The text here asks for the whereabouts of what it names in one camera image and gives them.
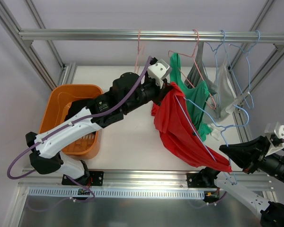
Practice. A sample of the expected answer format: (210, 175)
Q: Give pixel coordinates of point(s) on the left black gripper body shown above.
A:
(160, 91)

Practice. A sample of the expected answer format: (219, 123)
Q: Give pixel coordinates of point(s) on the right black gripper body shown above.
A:
(263, 156)

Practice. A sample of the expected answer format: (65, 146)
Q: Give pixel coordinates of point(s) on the red tank top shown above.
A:
(173, 122)

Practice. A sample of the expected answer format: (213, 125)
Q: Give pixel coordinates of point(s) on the green tank top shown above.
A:
(197, 97)

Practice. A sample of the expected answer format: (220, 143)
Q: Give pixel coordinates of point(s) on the pink wire hanger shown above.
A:
(139, 48)
(192, 56)

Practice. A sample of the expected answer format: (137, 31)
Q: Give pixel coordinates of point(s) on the grey tank top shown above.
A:
(197, 74)

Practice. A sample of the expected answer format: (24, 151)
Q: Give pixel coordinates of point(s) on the black tank top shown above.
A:
(76, 107)

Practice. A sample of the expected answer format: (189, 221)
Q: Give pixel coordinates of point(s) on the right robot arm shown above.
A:
(270, 214)

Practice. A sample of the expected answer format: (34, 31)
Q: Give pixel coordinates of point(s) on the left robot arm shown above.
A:
(126, 94)

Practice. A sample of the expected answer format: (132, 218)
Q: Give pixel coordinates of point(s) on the white tank top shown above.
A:
(224, 97)

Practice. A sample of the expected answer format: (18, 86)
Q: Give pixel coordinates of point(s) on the orange plastic tub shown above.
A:
(59, 104)

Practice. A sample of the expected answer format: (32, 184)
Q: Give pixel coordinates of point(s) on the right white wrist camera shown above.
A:
(274, 132)

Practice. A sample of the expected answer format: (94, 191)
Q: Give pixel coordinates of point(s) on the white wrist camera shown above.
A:
(274, 132)
(159, 71)

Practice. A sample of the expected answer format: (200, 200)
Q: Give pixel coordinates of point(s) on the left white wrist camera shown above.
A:
(159, 71)

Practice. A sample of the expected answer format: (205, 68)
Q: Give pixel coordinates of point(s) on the white slotted cable duct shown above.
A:
(117, 193)

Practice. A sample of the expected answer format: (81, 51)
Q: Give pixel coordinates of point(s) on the aluminium hanging rail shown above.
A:
(150, 36)

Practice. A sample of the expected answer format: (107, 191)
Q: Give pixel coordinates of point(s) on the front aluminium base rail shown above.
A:
(143, 179)

